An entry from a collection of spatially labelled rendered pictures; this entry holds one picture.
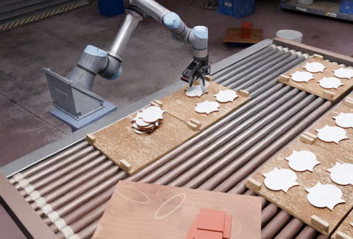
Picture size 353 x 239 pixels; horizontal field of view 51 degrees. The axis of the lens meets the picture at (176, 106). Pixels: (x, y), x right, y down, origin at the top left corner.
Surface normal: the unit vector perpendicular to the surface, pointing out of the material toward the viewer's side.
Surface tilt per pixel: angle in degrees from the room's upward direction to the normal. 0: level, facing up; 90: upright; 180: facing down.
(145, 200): 0
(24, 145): 0
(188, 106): 0
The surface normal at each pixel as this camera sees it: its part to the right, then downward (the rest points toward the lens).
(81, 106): 0.73, 0.34
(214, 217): -0.04, -0.85
